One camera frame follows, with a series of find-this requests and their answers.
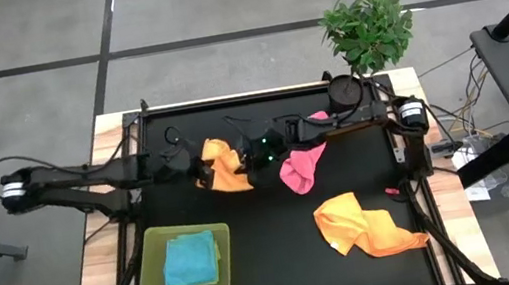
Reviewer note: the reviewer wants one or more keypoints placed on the teal microfiber towel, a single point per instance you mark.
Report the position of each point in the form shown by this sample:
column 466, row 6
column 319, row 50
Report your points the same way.
column 190, row 260

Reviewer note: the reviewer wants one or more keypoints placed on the green leafy plant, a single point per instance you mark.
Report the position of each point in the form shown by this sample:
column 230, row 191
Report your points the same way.
column 364, row 32

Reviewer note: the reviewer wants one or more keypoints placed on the orange microfiber towel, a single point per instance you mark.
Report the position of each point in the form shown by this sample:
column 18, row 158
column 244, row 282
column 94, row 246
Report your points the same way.
column 374, row 231

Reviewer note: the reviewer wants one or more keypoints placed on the black power adapter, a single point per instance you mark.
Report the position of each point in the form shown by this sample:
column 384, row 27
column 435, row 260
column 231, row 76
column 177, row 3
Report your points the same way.
column 445, row 148

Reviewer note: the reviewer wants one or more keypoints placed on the green plastic bin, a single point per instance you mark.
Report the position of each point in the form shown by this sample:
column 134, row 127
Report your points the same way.
column 149, row 264

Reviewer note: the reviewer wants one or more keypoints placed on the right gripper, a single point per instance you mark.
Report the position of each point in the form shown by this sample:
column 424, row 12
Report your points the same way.
column 265, row 143

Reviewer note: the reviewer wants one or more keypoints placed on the black plant pot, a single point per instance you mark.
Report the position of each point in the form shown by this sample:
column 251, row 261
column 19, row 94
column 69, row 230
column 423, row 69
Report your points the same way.
column 344, row 91

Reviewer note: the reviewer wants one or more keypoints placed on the black aluminium table frame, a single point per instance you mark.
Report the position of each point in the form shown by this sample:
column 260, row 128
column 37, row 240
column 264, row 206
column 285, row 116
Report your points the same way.
column 228, row 101

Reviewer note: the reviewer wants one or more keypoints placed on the yellow microfiber towel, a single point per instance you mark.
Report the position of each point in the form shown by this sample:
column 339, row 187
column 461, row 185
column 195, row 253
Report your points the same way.
column 228, row 166

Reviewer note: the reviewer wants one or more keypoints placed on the black desk support beam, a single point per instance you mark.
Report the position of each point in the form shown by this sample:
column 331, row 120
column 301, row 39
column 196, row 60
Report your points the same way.
column 490, row 163

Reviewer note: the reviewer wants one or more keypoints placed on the small red object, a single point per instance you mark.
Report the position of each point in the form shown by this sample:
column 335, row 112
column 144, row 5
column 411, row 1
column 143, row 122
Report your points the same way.
column 391, row 191

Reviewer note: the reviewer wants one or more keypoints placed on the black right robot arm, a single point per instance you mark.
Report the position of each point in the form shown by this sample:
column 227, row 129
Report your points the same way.
column 411, row 111

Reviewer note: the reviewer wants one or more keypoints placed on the pink microfiber towel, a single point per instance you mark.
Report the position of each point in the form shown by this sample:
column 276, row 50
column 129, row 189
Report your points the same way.
column 301, row 168

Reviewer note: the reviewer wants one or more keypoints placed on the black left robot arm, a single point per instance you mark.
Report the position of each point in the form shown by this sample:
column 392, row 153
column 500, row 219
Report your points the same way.
column 63, row 183

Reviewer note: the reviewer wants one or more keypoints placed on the white paper sheets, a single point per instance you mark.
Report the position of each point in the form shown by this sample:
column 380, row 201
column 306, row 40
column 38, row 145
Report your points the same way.
column 477, row 192

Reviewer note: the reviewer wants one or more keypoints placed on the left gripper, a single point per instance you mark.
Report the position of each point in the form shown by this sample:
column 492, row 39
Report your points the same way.
column 176, row 161

